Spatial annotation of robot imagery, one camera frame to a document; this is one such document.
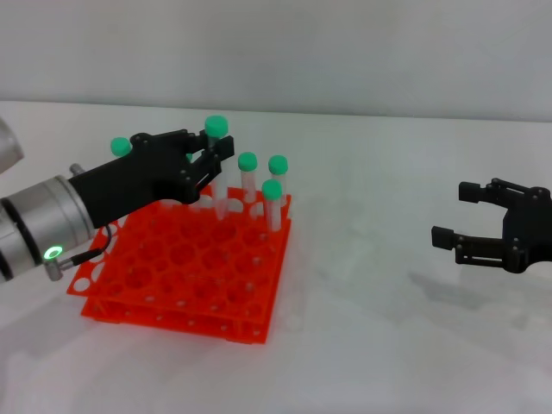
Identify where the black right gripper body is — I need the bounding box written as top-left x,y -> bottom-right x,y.
502,185 -> 552,275

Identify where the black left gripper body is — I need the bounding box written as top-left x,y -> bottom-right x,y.
68,131 -> 202,229

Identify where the orange plastic test tube rack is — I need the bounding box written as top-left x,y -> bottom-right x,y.
66,185 -> 294,347

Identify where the thin black cable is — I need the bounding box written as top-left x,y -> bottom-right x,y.
60,224 -> 114,269

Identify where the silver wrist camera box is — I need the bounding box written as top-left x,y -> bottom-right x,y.
0,116 -> 26,174

